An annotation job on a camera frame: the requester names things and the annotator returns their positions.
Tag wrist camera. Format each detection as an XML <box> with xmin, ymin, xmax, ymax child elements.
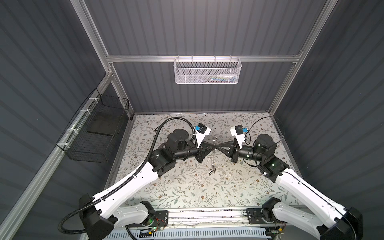
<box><xmin>230</xmin><ymin>125</ymin><xmax>249</xmax><ymax>149</ymax></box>
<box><xmin>195</xmin><ymin>123</ymin><xmax>211</xmax><ymax>148</ymax></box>

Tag white wire mesh basket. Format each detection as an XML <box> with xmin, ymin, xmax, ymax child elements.
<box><xmin>173</xmin><ymin>58</ymin><xmax>242</xmax><ymax>85</ymax></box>

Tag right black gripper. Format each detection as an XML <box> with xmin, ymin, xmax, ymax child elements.
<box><xmin>215</xmin><ymin>140</ymin><xmax>264</xmax><ymax>164</ymax></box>

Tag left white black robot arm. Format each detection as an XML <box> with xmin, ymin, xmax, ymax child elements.
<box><xmin>79</xmin><ymin>125</ymin><xmax>214</xmax><ymax>240</ymax></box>

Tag thin black camera cable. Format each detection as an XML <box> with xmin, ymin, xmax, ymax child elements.
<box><xmin>244</xmin><ymin>115</ymin><xmax>284</xmax><ymax>145</ymax></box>

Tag black corrugated cable conduit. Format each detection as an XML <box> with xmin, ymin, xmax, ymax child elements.
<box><xmin>57</xmin><ymin>116</ymin><xmax>197</xmax><ymax>235</ymax></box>

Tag white slotted cable duct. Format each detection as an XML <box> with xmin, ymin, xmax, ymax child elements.
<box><xmin>91</xmin><ymin>227</ymin><xmax>268</xmax><ymax>240</ymax></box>

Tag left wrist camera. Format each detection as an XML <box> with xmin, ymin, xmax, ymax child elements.
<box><xmin>195</xmin><ymin>123</ymin><xmax>211</xmax><ymax>148</ymax></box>

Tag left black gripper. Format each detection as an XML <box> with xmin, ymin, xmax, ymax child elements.
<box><xmin>173</xmin><ymin>140</ymin><xmax>216</xmax><ymax>164</ymax></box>

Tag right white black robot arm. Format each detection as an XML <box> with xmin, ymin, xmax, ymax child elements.
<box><xmin>216</xmin><ymin>134</ymin><xmax>363</xmax><ymax>240</ymax></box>

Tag markers in white basket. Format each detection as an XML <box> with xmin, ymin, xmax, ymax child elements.
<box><xmin>195</xmin><ymin>74</ymin><xmax>239</xmax><ymax>84</ymax></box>

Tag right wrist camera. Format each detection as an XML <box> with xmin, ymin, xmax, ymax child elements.
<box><xmin>230</xmin><ymin>125</ymin><xmax>249</xmax><ymax>149</ymax></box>

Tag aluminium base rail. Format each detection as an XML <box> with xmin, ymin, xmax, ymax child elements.
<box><xmin>86</xmin><ymin>205</ymin><xmax>331</xmax><ymax>230</ymax></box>

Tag black wire mesh basket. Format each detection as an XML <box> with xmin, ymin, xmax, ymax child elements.
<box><xmin>57</xmin><ymin>90</ymin><xmax>130</xmax><ymax>164</ymax></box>

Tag floral patterned table mat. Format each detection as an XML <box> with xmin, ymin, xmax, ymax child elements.
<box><xmin>111</xmin><ymin>113</ymin><xmax>300</xmax><ymax>209</ymax></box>

